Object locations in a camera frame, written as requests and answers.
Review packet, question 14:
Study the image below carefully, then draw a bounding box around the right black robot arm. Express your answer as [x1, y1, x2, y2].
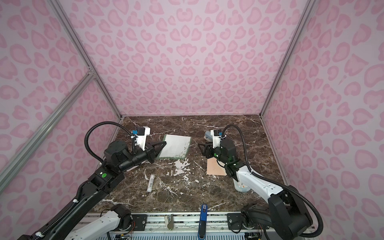
[198, 138, 313, 240]

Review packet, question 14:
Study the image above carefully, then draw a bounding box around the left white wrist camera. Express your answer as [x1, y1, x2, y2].
[131, 126, 151, 151]

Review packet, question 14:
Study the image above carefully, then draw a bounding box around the green bordered floral letter paper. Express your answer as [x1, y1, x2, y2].
[157, 135, 192, 160]

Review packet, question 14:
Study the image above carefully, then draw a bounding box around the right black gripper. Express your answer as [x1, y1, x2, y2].
[197, 141, 230, 165]

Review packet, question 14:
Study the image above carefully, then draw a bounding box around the blue grey stapler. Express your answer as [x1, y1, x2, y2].
[204, 131, 213, 142]

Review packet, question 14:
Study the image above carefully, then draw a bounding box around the white glue stick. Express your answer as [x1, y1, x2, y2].
[147, 174, 156, 193]

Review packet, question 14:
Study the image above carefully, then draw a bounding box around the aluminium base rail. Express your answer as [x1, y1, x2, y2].
[56, 209, 316, 240]

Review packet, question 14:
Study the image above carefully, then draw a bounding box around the blue black clip tool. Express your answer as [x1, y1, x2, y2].
[198, 204, 208, 240]

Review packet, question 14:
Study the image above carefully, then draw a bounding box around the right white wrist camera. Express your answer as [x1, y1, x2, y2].
[210, 130, 222, 148]

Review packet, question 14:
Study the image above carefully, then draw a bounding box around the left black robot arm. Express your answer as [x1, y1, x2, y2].
[19, 141, 167, 240]

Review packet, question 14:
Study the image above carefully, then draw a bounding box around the right black corrugated cable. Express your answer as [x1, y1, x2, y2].
[220, 124, 324, 238]

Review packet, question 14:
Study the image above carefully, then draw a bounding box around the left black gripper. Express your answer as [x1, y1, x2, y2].
[118, 140, 167, 175]

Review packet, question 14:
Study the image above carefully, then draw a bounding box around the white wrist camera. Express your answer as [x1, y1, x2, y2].
[131, 126, 151, 151]
[210, 130, 222, 148]

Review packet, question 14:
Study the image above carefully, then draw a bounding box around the beige hanging tag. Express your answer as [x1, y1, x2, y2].
[165, 214, 174, 231]

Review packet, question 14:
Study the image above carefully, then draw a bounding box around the pink envelope with cream flap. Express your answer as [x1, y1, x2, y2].
[207, 158, 227, 176]

